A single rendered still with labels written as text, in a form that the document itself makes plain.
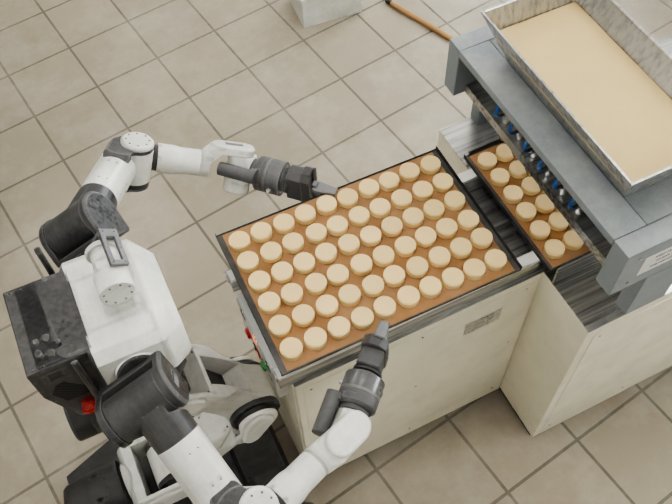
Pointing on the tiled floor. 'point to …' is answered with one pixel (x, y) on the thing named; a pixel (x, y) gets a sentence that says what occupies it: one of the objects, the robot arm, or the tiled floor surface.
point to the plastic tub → (324, 10)
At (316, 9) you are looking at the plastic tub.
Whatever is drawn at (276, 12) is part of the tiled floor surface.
